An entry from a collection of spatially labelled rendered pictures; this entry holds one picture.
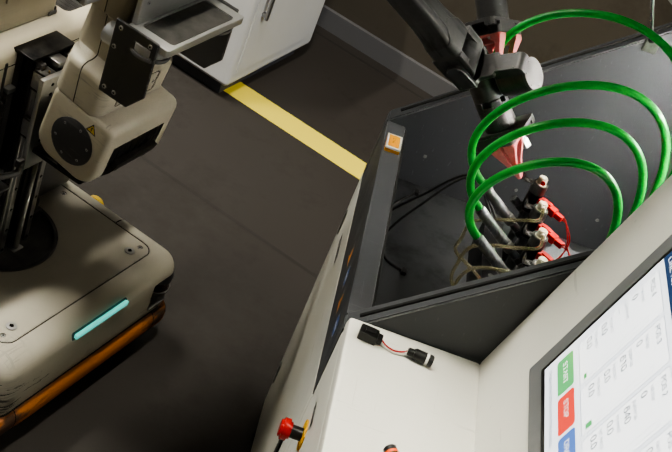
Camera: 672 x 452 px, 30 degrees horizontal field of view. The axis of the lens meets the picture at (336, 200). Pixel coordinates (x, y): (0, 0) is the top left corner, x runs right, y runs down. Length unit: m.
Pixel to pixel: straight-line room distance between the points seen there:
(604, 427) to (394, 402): 0.41
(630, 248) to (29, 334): 1.44
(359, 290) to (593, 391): 0.57
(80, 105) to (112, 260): 0.59
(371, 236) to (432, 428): 0.46
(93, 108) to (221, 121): 1.63
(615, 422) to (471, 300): 0.45
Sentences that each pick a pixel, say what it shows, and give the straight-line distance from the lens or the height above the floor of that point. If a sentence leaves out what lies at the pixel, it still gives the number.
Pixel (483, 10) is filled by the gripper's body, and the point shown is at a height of 1.30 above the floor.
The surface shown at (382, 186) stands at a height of 0.95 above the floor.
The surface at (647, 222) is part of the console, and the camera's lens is 1.77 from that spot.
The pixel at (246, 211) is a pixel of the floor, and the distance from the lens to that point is 3.74.
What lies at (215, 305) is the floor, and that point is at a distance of 3.39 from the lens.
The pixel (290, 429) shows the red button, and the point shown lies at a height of 0.81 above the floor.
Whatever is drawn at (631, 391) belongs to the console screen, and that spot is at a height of 1.31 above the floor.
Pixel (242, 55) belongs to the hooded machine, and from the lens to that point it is 4.11.
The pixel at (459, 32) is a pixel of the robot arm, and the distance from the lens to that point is 2.07.
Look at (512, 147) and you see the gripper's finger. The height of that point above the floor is 1.18.
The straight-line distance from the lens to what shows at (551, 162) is 1.90.
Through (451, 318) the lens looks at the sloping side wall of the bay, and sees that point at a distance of 1.95.
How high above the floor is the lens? 2.21
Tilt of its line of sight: 34 degrees down
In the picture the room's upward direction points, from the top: 23 degrees clockwise
